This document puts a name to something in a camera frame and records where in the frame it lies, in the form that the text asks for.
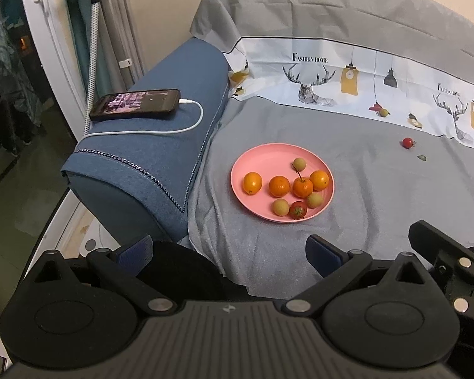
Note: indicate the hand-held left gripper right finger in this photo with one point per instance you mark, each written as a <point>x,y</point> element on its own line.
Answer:
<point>324,254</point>

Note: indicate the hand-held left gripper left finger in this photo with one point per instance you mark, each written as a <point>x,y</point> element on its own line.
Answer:
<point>136,252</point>

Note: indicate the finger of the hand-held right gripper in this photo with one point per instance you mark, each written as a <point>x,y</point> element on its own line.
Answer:
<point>438,244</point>

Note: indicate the large red cherry tomato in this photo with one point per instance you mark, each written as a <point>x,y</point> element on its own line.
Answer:
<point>298,210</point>

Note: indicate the small green fruit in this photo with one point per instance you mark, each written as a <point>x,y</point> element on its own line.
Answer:
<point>385,112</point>
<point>299,163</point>
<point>314,199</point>

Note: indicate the yellow-green round fruit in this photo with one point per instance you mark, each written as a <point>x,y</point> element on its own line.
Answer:
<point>280,207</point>

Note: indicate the orange fruit with stem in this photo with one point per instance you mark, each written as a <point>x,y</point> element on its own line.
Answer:
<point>302,187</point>

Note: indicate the round orange kumquat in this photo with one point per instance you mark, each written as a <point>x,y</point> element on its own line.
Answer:
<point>279,186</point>
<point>319,180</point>

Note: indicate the pink round plate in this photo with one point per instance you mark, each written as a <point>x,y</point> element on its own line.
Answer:
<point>260,160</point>

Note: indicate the white dotted floor object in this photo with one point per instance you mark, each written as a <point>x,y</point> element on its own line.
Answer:
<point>93,241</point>

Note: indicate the grey printed sofa cover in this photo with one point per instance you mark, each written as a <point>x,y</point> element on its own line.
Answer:
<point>379,193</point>

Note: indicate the small red cherry tomato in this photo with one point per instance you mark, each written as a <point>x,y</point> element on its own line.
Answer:
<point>408,142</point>

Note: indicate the blue sofa armrest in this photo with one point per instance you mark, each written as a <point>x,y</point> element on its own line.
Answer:
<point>150,154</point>

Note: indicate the oval orange kumquat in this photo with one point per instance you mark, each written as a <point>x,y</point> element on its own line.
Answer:
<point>252,182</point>

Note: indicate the black smartphone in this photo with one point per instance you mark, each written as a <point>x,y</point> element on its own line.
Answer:
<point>142,103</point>

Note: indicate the white curtain clip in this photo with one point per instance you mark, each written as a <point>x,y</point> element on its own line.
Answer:
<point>124,62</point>

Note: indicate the striped pole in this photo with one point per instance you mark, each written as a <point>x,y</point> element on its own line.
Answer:
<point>94,47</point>

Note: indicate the teal curtain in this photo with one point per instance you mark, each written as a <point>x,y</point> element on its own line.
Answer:
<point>77,27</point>

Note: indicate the grey curtain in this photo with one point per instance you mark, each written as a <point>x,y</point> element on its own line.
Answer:
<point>120,19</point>

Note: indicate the white door frame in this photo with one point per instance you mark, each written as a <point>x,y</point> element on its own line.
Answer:
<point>51,47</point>

